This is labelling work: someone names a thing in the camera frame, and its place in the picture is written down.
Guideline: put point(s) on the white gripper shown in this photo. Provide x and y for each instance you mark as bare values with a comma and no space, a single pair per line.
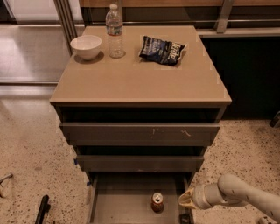
199,196

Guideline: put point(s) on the red coke can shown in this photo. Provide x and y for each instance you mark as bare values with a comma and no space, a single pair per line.
157,202

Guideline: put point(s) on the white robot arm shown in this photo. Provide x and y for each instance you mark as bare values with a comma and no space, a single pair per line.
231,191

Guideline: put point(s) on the grey open bottom drawer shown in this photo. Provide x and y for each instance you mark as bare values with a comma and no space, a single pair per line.
125,198

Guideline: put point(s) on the grey drawer cabinet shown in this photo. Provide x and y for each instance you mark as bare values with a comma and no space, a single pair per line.
134,90

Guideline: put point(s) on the grey middle drawer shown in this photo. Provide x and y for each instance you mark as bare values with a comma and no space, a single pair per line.
98,163

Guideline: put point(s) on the grey top drawer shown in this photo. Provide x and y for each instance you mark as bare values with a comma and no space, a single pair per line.
139,134

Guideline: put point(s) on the black object on floor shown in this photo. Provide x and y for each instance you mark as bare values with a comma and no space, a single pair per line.
43,209

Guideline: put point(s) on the dark blue chip bag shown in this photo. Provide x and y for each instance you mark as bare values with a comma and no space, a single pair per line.
161,51

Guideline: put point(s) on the white ceramic bowl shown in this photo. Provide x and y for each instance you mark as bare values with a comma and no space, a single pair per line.
86,47

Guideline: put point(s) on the clear plastic water bottle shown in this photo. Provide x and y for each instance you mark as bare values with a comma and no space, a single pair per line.
114,28

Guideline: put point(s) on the metal railing post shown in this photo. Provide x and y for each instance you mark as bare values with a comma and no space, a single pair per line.
222,21

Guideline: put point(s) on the metal window frame post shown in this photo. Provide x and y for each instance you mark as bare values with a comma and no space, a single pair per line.
67,22

